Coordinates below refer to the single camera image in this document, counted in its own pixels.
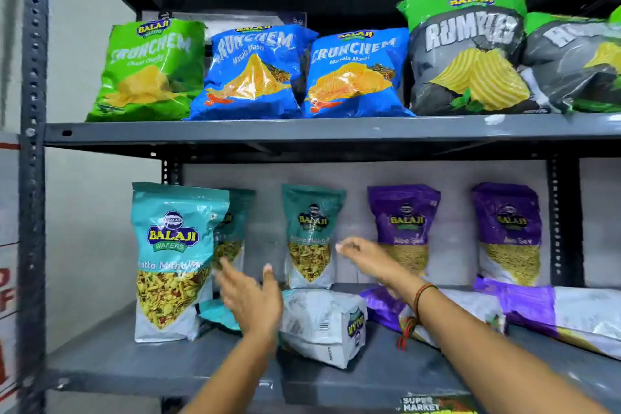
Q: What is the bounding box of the person's right forearm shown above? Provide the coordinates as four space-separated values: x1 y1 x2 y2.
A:
398 285 613 414

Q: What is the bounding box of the grey metal shelf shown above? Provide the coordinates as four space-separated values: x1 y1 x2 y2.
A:
17 0 621 414

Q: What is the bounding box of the red thread wrist bracelet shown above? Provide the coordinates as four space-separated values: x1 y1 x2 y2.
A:
397 282 439 351

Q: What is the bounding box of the person's left hand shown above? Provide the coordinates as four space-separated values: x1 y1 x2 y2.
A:
215 258 284 338

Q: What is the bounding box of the person's right hand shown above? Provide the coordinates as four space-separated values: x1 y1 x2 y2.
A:
335 237 428 301

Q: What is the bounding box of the person's left forearm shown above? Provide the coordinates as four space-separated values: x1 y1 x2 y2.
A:
182 329 282 414

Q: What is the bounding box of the black Rumbles bag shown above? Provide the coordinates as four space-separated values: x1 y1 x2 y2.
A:
517 12 621 114
397 0 549 116

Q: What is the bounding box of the blue Crunchem bag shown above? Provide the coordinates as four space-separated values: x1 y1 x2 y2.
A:
301 28 416 118
186 24 319 121

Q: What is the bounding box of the white red wall sign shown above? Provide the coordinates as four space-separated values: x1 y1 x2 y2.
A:
0 132 20 402

